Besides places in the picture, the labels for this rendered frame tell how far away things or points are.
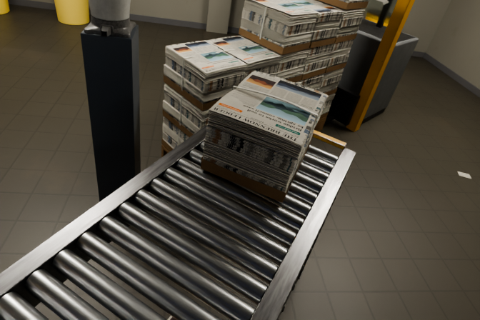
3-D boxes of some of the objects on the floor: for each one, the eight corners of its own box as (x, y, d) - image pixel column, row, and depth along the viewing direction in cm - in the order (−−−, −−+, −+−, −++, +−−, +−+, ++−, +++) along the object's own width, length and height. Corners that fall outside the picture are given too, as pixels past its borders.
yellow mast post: (346, 127, 312) (446, -120, 208) (351, 124, 318) (451, -117, 213) (353, 132, 308) (461, -119, 203) (358, 129, 313) (465, -116, 209)
